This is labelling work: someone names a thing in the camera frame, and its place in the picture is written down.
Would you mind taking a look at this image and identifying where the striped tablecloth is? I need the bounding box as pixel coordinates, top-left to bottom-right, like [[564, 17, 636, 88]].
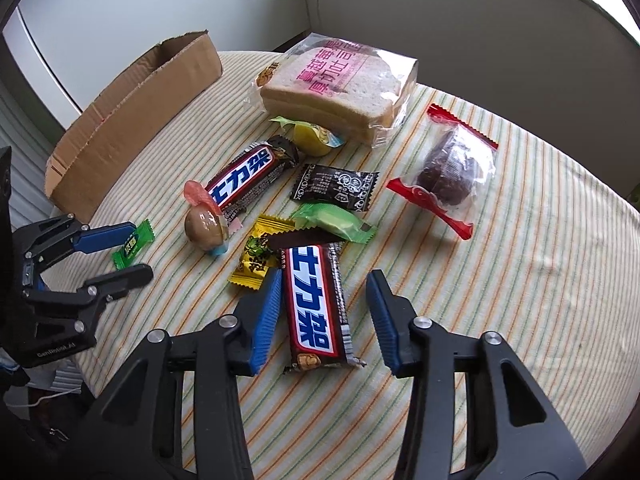
[[75, 50, 637, 480]]

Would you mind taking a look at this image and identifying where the brown cardboard box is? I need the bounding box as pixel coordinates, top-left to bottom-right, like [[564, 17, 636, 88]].
[[44, 31, 223, 224]]

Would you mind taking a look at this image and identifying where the red-edged brown cake packet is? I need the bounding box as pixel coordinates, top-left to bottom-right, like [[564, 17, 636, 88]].
[[386, 104, 500, 241]]

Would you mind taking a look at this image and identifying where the green pastry packet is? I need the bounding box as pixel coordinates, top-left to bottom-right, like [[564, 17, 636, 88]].
[[291, 202, 377, 244]]

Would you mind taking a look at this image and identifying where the white door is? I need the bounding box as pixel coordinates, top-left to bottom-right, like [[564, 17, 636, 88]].
[[2, 0, 312, 111]]

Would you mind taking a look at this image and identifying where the small green candy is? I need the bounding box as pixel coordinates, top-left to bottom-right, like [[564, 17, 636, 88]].
[[112, 220, 156, 269]]

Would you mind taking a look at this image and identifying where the wrapped brown egg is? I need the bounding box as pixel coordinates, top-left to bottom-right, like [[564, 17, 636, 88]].
[[183, 180, 241, 257]]

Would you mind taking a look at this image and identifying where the brown chocolate bar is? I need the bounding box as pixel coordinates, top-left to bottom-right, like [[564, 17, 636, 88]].
[[205, 135, 301, 226], [267, 226, 367, 374]]

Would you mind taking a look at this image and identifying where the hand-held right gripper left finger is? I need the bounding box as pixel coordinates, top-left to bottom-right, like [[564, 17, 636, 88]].
[[75, 269, 283, 480]]

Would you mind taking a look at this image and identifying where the yellow candy packet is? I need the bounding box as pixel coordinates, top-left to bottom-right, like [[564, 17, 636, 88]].
[[228, 214, 296, 292]]

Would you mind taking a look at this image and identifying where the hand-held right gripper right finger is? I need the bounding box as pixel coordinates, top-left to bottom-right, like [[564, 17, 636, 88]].
[[365, 269, 588, 480]]

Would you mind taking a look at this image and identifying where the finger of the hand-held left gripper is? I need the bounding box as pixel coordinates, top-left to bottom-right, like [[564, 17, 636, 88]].
[[26, 263, 155, 334], [13, 214, 137, 282]]

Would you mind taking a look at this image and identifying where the black candy packet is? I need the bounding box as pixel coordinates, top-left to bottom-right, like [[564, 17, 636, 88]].
[[290, 163, 379, 211]]

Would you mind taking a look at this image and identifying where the sliced bread packet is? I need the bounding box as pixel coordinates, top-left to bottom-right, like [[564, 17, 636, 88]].
[[247, 32, 420, 150]]

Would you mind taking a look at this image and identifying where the yellow jelly cup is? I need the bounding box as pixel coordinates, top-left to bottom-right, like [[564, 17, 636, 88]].
[[269, 116, 346, 157]]

